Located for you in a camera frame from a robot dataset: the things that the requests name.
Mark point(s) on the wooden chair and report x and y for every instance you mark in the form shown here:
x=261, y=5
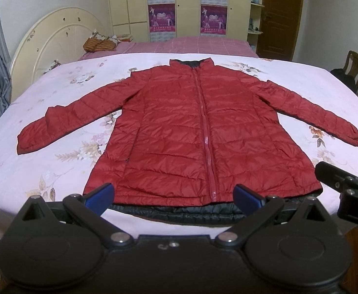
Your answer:
x=351, y=65

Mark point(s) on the lower left purple poster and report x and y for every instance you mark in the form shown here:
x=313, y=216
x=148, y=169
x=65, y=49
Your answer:
x=162, y=18

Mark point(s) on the red down jacket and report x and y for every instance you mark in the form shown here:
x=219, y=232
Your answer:
x=188, y=133

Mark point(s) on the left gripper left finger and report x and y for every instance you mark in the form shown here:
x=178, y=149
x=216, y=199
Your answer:
x=86, y=211

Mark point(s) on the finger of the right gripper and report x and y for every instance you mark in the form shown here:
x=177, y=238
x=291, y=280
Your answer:
x=331, y=175

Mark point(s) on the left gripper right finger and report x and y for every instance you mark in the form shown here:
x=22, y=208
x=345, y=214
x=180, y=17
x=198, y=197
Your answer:
x=259, y=212

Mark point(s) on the purple poster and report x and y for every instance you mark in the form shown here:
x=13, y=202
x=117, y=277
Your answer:
x=162, y=18
x=213, y=20

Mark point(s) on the pink checked bed sheet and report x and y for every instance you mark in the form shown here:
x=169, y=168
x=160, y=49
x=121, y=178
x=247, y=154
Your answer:
x=181, y=45

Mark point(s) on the lower right purple poster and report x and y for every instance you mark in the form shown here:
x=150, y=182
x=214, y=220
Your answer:
x=213, y=20

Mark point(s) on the black bag on chair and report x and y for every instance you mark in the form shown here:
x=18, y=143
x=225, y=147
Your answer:
x=347, y=80

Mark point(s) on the brown wooden door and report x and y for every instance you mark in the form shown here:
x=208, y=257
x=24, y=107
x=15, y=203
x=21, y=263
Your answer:
x=280, y=23

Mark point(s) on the cream rounded headboard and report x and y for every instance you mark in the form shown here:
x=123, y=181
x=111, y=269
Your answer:
x=59, y=37

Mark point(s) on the cream wardrobe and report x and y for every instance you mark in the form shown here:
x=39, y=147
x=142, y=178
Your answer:
x=132, y=17

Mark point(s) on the cream corner shelf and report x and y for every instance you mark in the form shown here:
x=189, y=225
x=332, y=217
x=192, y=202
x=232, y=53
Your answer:
x=254, y=30

